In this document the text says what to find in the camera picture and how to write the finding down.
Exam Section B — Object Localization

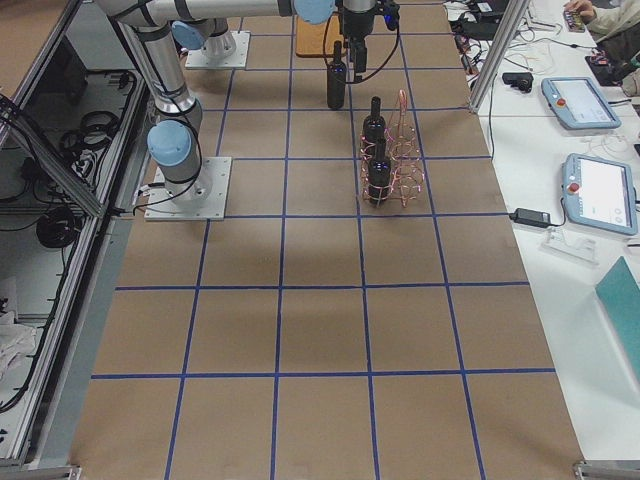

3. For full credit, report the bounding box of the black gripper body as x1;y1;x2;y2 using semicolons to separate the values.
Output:
342;0;375;47

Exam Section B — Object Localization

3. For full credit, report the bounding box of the dark wine bottle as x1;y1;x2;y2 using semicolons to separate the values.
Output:
367;138;391;205
327;40;346;110
362;96;386;146

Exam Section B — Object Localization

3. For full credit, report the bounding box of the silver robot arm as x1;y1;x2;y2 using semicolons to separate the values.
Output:
98;0;379;147
171;18;236;58

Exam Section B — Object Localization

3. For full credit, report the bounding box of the wooden tray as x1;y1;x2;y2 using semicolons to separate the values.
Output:
295;14;342;58

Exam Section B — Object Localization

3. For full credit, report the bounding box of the person hand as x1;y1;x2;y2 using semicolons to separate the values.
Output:
564;0;596;23

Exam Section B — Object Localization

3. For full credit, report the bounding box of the teach pendant far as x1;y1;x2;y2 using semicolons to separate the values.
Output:
541;77;621;130

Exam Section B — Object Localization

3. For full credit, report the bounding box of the teach pendant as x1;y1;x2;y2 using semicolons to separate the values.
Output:
541;77;621;130
562;153;638;235

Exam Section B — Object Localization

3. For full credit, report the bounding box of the black power adapter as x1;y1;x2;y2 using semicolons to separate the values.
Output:
509;208;551;228

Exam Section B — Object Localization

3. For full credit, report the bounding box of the teach pendant near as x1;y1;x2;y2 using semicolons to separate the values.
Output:
562;153;638;235

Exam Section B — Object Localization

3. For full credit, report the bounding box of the teal folder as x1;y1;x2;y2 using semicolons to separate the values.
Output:
596;257;640;378

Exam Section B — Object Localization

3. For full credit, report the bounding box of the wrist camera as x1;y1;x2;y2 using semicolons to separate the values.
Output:
380;0;400;31

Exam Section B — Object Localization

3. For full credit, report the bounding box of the copper wire bottle basket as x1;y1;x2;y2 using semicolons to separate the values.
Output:
359;89;425;207

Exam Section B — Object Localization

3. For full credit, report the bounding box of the aluminium frame post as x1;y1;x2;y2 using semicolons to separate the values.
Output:
469;0;528;114

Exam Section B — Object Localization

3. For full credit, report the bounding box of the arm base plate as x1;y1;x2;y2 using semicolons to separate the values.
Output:
185;30;251;70
144;157;232;221

